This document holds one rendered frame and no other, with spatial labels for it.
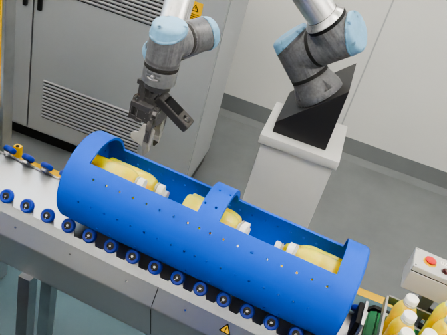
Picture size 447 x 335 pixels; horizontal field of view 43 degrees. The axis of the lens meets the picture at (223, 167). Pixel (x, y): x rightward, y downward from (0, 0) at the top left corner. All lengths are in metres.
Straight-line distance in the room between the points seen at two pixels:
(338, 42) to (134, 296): 1.09
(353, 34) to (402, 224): 2.26
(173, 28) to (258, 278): 0.68
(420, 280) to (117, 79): 2.09
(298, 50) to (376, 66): 2.19
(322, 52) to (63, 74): 1.84
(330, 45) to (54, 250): 1.15
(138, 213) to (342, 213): 2.49
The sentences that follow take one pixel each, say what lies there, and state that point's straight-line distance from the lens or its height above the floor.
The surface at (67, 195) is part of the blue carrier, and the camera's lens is 1.69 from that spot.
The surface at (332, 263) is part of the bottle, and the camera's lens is 1.60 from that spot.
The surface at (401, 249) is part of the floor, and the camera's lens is 3.87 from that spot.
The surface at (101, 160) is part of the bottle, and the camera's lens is 1.72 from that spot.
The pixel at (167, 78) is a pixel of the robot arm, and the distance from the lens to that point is 1.47.
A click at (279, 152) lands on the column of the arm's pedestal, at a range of 2.24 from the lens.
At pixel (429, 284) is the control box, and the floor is 1.06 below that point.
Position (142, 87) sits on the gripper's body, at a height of 1.47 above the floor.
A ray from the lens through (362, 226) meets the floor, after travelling 3.89.
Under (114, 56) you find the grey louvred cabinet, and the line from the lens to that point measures 3.30.
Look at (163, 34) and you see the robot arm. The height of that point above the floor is 1.64.
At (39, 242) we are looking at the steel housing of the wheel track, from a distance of 1.89.
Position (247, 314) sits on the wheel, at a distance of 1.68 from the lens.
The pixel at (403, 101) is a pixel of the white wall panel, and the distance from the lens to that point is 4.38.
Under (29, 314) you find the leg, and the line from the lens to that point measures 2.25.
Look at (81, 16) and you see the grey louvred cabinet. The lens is 3.31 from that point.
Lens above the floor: 2.18
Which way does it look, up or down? 34 degrees down
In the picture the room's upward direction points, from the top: 16 degrees clockwise
